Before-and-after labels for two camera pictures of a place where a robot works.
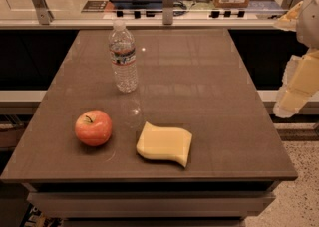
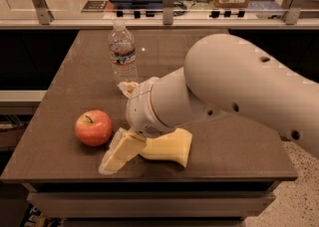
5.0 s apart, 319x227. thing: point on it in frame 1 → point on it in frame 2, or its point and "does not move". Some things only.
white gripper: x=309 y=22 → x=139 y=112
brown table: x=193 y=79 does not move
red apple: x=93 y=127 does not move
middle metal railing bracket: x=167 y=0 does not move
